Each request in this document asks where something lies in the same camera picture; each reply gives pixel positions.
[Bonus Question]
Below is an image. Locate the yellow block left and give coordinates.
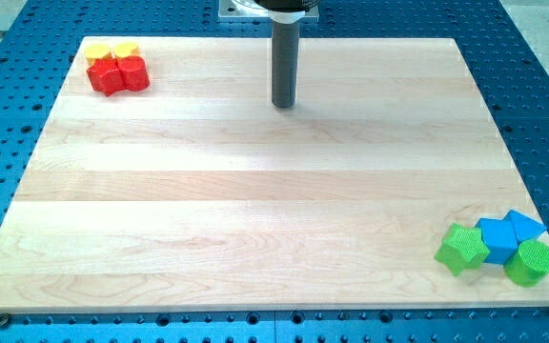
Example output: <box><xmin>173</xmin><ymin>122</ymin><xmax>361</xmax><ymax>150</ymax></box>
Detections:
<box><xmin>84</xmin><ymin>43</ymin><xmax>112</xmax><ymax>66</ymax></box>

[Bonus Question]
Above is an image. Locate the light wooden board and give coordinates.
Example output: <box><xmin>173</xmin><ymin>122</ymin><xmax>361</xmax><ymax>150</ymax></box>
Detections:
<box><xmin>0</xmin><ymin>37</ymin><xmax>549</xmax><ymax>313</ymax></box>

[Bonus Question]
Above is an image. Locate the yellow block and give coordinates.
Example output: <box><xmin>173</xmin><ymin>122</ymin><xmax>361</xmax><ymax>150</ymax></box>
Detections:
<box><xmin>84</xmin><ymin>43</ymin><xmax>112</xmax><ymax>66</ymax></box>
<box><xmin>113</xmin><ymin>41</ymin><xmax>140</xmax><ymax>60</ymax></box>

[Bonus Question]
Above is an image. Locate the blue triangle block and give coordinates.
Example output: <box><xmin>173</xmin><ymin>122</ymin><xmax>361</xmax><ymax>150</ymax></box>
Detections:
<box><xmin>503</xmin><ymin>210</ymin><xmax>547</xmax><ymax>243</ymax></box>

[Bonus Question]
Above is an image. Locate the red star block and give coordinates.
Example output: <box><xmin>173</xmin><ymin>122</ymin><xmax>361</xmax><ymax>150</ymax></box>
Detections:
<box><xmin>87</xmin><ymin>59</ymin><xmax>126</xmax><ymax>96</ymax></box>

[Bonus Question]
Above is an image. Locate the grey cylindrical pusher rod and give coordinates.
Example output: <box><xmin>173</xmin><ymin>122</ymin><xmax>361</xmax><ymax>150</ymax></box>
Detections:
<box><xmin>271</xmin><ymin>21</ymin><xmax>300</xmax><ymax>109</ymax></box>

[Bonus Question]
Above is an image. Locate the green star block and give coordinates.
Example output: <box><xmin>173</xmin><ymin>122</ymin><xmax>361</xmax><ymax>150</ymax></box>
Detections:
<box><xmin>434</xmin><ymin>223</ymin><xmax>491</xmax><ymax>276</ymax></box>

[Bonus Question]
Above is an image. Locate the red cylinder block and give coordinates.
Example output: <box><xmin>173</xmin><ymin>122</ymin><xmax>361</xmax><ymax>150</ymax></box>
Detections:
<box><xmin>118</xmin><ymin>55</ymin><xmax>150</xmax><ymax>91</ymax></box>

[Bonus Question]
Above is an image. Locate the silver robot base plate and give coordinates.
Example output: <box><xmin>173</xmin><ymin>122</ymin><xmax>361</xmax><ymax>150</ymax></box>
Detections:
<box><xmin>218</xmin><ymin>0</ymin><xmax>319</xmax><ymax>21</ymax></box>

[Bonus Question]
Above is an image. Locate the green cylinder block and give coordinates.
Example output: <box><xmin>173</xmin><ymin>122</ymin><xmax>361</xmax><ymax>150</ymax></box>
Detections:
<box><xmin>503</xmin><ymin>239</ymin><xmax>549</xmax><ymax>288</ymax></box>

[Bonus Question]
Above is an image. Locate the yellow block right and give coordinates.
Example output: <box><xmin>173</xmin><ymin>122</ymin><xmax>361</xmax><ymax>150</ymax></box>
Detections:
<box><xmin>113</xmin><ymin>41</ymin><xmax>140</xmax><ymax>60</ymax></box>

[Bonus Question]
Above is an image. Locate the blue perforated table plate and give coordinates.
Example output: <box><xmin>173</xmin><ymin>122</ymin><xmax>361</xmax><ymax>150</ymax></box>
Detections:
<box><xmin>0</xmin><ymin>0</ymin><xmax>549</xmax><ymax>342</ymax></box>

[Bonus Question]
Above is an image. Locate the blue cube block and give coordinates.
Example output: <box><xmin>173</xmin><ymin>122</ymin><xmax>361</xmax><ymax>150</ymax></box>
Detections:
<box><xmin>476</xmin><ymin>218</ymin><xmax>518</xmax><ymax>265</ymax></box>

